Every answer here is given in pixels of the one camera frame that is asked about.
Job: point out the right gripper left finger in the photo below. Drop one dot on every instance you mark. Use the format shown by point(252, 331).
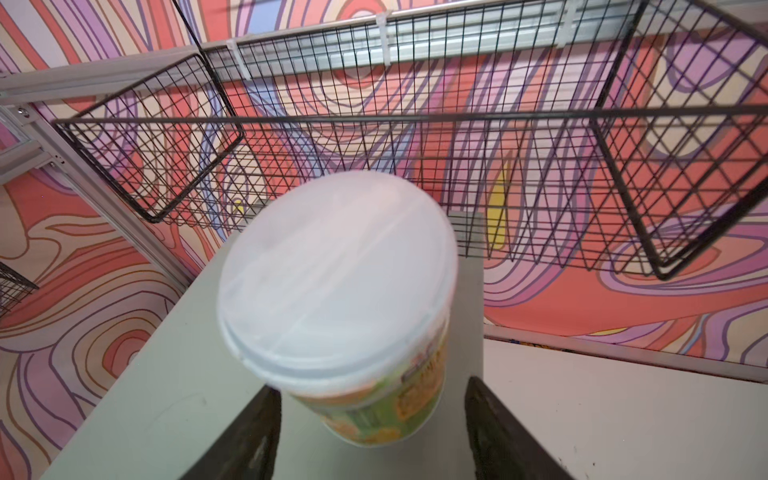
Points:
point(247, 449)

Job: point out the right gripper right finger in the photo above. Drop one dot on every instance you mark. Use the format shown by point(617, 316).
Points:
point(501, 446)

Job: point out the orange green lidded can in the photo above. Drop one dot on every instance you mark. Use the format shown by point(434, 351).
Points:
point(338, 294)

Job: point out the grey metal cabinet counter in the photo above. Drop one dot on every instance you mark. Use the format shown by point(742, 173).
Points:
point(184, 388)

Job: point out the black wire basket left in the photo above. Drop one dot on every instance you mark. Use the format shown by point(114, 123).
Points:
point(14, 288)

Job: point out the black wire basket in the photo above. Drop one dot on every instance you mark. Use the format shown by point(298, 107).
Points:
point(14, 288)
point(623, 136)

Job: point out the black wire basket rear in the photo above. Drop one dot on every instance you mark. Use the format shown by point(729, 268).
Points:
point(623, 136)

